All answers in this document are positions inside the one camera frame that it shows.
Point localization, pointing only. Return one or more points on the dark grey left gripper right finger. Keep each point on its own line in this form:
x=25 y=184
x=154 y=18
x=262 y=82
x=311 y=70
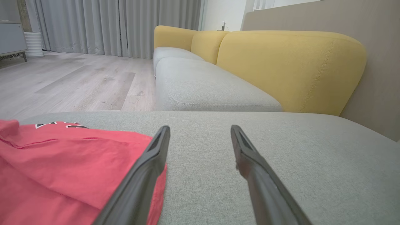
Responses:
x=268 y=200

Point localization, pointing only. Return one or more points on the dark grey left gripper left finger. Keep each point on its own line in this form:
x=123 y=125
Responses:
x=137 y=193

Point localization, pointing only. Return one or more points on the red basketball jersey number 23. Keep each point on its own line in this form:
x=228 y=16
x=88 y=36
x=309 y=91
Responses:
x=62 y=165

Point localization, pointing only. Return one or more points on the large grey fabric sofa seat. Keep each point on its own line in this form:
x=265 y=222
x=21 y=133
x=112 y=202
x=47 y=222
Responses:
x=312 y=162

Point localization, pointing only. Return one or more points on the grey sofa back cushion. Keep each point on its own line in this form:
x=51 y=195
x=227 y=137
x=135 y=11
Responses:
x=203 y=87

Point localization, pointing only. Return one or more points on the wide yellow sofa backrest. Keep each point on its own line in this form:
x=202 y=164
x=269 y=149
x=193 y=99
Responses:
x=281 y=65

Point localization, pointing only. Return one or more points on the grey sofa seat cushion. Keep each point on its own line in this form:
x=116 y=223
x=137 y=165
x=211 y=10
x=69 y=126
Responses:
x=168 y=53

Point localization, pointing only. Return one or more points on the yellow sofa corner backrest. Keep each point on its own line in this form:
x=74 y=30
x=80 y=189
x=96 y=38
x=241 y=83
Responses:
x=172 y=36

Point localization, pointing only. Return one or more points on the narrow yellow sofa backrest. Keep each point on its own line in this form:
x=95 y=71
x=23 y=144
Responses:
x=206 y=45

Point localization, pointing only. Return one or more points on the grey pleated curtain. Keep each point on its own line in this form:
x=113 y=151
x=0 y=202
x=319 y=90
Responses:
x=93 y=25

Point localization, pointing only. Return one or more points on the white ribbed planter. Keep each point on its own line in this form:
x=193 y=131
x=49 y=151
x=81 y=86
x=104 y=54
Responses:
x=33 y=45

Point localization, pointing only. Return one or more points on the grey cabinet on legs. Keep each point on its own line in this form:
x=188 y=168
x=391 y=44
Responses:
x=11 y=37

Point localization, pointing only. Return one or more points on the brown plant trunk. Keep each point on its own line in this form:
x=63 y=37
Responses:
x=24 y=15

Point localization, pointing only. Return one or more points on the small white wall device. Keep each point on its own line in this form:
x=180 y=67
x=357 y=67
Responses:
x=223 y=26

